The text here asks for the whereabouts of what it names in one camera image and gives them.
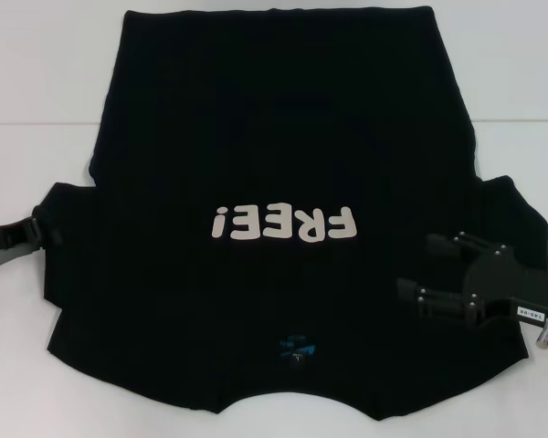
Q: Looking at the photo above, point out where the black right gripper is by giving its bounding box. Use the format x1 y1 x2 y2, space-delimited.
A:
395 231 548 329

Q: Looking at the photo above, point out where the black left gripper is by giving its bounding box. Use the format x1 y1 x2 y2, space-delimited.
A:
0 216 64 253

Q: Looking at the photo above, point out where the black shirt with FREE print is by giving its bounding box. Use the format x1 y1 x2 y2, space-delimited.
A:
32 5 548 411

